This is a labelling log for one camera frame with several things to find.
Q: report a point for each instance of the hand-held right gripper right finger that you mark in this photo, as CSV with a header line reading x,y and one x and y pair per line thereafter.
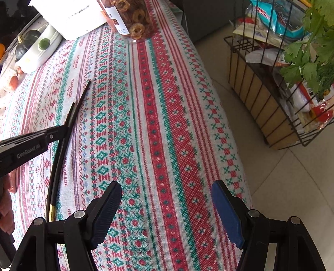
x,y
227,215

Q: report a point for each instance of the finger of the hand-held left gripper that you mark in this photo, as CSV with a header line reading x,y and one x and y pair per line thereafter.
x,y
56,134

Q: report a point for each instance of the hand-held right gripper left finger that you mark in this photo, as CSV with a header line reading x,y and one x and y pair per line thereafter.
x,y
104,219

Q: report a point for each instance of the person's left hand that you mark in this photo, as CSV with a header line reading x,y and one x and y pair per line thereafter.
x,y
6,211

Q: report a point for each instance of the small red fruit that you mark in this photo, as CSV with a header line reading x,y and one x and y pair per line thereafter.
x,y
13,82

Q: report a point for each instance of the white appliance with green button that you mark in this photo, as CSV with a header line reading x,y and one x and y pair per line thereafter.
x,y
49,56

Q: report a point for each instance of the small green round fruit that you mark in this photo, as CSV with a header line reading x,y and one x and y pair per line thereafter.
x,y
45,43

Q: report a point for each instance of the dark green squash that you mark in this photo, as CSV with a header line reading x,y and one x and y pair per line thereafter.
x,y
26,44

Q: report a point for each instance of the red green patterned tablecloth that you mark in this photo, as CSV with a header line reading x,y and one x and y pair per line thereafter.
x,y
156,117

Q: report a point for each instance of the white cardboard box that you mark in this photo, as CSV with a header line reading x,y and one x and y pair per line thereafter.
x,y
70,18

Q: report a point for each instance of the jar of dried fruit rings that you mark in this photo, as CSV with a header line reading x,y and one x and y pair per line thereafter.
x,y
130,18

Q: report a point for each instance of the green leafy herb bunch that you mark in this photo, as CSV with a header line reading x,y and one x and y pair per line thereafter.
x,y
313,52

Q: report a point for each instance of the blue snack packet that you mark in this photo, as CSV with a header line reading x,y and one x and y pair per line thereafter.
x,y
274,18

